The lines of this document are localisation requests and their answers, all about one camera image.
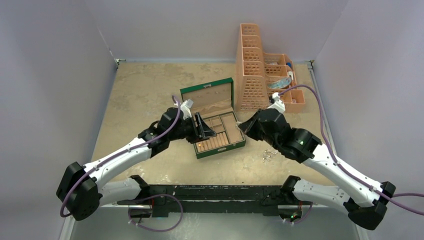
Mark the orange plastic organizer rack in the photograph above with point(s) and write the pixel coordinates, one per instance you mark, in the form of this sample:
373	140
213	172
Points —
255	69

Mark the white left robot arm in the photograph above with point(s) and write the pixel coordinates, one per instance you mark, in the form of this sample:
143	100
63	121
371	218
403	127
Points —
79	188

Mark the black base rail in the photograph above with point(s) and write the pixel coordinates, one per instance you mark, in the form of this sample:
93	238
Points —
267	200

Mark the green jewelry box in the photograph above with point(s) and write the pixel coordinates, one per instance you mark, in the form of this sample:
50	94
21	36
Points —
214	101

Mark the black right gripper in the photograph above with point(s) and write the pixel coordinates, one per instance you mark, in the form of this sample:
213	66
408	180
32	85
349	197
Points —
246	127

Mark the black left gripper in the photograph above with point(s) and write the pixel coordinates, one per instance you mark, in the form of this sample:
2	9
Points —
202	131

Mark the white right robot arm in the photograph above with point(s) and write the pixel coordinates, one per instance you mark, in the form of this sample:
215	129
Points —
352	193

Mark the clear tape roll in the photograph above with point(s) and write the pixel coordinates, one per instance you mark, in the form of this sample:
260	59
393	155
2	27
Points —
281	83

